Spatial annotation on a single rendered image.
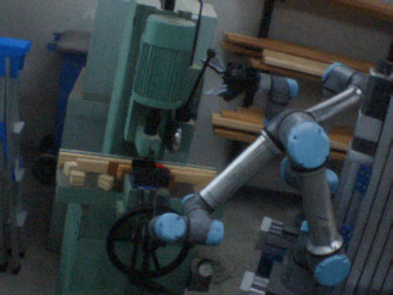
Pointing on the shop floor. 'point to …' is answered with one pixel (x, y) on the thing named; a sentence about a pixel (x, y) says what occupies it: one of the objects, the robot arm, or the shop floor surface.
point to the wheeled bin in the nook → (75, 48)
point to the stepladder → (10, 104)
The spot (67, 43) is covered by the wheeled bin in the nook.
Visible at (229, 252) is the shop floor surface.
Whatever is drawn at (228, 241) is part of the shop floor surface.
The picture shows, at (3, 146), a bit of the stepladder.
